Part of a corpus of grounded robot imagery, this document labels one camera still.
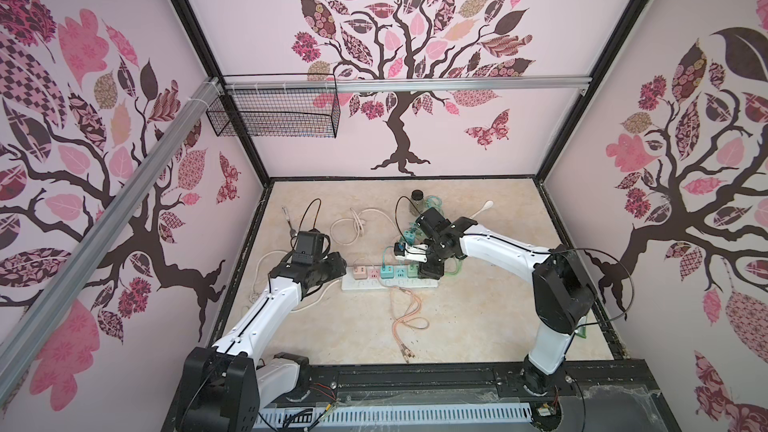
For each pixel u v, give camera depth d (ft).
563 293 1.55
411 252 2.49
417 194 3.38
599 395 2.39
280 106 3.11
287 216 3.57
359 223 3.48
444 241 2.13
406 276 2.94
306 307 2.85
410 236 3.11
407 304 2.87
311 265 2.11
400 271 2.97
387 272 2.85
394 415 2.29
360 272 2.86
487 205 3.63
